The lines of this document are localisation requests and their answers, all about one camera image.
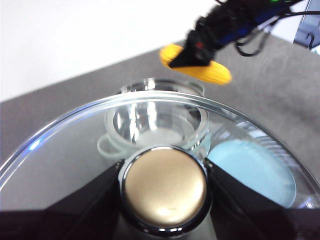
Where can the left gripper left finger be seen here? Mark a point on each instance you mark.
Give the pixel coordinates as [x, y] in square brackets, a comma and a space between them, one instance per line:
[62, 220]

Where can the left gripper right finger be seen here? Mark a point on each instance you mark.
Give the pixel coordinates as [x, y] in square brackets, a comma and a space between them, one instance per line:
[250, 217]

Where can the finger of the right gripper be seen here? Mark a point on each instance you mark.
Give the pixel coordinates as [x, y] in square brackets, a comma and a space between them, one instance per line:
[190, 58]

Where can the yellow corn cob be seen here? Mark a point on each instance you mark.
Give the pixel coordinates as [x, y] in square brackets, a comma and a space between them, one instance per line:
[217, 75]

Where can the glass lid with green knob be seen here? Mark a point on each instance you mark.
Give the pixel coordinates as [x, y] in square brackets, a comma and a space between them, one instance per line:
[162, 187]

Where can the pale green electric steamer pot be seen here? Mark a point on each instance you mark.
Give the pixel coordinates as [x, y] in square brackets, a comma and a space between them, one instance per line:
[175, 85]

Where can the blue round plate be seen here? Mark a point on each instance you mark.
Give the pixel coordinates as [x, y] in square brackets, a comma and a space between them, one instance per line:
[250, 170]

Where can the dark frame stand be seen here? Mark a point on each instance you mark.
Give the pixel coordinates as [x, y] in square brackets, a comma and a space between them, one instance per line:
[307, 30]

